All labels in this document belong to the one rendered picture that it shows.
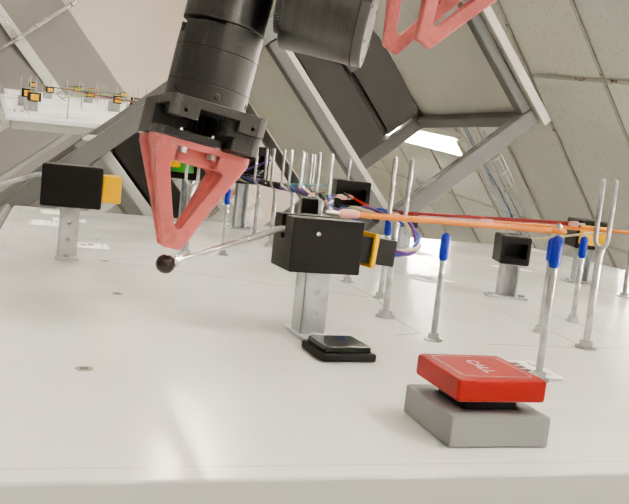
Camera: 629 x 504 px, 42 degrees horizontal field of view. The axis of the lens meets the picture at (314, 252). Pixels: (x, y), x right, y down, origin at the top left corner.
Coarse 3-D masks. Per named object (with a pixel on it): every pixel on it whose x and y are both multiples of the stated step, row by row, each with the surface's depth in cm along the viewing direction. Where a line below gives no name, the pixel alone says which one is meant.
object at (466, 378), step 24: (432, 360) 43; (456, 360) 44; (480, 360) 44; (504, 360) 45; (456, 384) 40; (480, 384) 40; (504, 384) 40; (528, 384) 41; (480, 408) 41; (504, 408) 42
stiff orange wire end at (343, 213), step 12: (348, 216) 49; (360, 216) 49; (372, 216) 49; (384, 216) 49; (396, 216) 50; (408, 216) 50; (492, 228) 52; (504, 228) 53; (516, 228) 53; (528, 228) 53; (540, 228) 54; (552, 228) 54
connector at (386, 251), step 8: (368, 240) 61; (384, 240) 62; (392, 240) 63; (368, 248) 62; (384, 248) 62; (392, 248) 63; (368, 256) 62; (376, 256) 62; (384, 256) 62; (392, 256) 63; (376, 264) 62; (384, 264) 62; (392, 264) 63
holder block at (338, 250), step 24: (288, 216) 59; (312, 216) 61; (336, 216) 64; (288, 240) 59; (312, 240) 59; (336, 240) 60; (360, 240) 60; (288, 264) 59; (312, 264) 59; (336, 264) 60
